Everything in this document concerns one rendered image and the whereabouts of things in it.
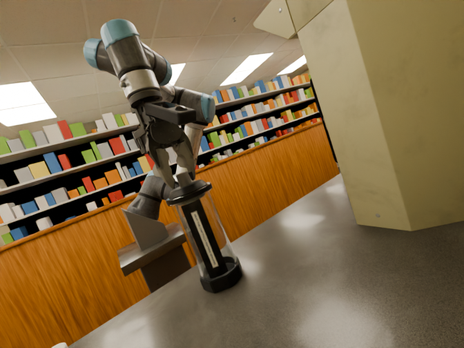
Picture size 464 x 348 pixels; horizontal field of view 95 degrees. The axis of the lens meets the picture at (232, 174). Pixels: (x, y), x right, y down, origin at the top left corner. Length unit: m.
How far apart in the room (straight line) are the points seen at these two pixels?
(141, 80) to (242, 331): 0.50
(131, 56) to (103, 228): 1.90
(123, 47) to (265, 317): 0.57
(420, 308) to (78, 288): 2.30
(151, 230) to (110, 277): 1.37
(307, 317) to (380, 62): 0.45
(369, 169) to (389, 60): 0.21
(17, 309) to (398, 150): 2.52
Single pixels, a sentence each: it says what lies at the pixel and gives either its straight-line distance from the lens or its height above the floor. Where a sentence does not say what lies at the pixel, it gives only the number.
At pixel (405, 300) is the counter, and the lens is 0.42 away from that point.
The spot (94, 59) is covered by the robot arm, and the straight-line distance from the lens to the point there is 0.72.
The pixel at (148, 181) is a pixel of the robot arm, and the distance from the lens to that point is 1.10.
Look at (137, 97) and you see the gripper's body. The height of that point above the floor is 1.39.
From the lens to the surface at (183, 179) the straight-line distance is 0.48.
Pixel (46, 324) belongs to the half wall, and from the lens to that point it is 2.53.
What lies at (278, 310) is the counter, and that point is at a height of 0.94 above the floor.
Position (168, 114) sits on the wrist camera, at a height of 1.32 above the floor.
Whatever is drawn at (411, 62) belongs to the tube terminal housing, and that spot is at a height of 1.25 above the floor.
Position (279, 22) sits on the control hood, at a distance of 0.62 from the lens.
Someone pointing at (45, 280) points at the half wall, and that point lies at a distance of 2.41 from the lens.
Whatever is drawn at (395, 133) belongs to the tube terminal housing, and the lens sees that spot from 0.51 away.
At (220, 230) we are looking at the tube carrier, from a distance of 0.49.
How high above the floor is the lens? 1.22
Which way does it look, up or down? 6 degrees down
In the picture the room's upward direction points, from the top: 21 degrees counter-clockwise
